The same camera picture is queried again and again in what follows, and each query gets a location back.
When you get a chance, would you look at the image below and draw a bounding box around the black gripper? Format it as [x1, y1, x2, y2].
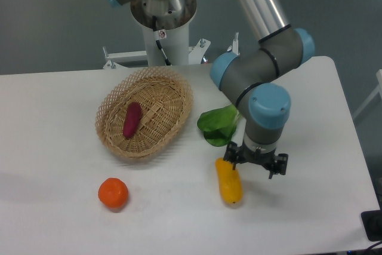
[223, 142, 289, 179]

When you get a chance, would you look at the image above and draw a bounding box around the yellow mango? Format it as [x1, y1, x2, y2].
[215, 158, 243, 207]

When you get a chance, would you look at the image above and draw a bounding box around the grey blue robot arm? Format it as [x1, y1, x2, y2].
[107, 0, 315, 175]

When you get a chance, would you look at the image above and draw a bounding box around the green bok choy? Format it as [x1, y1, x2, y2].
[197, 105, 241, 147]

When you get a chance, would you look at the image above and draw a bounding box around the woven wicker basket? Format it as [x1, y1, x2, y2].
[95, 66, 193, 160]

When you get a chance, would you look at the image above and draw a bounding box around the black device at table edge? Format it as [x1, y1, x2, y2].
[361, 210, 381, 242]

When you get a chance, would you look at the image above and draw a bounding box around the purple sweet potato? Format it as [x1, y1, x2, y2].
[122, 102, 142, 139]

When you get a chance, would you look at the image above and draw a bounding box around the orange tangerine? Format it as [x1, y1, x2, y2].
[98, 177, 129, 209]

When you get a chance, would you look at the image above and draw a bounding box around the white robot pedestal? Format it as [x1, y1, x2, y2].
[102, 0, 242, 69]

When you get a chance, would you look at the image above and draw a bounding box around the white frame at right edge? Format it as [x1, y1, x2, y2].
[352, 69, 381, 121]

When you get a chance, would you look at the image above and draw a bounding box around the black cable on pedestal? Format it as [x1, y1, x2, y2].
[151, 15, 172, 66]

